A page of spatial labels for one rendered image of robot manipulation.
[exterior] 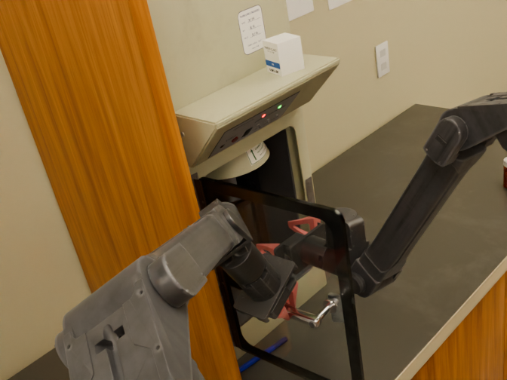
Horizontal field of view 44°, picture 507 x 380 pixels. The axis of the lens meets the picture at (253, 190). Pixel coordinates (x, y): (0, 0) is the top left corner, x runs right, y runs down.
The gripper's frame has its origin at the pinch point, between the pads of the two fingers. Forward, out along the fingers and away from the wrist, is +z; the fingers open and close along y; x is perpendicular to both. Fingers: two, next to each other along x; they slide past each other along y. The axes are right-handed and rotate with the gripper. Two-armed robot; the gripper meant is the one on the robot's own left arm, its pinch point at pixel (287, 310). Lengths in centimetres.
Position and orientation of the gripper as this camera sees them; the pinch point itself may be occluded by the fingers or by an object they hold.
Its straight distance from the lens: 104.5
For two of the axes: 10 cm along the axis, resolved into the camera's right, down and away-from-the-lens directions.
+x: 7.6, 1.8, -6.2
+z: 4.3, 5.7, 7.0
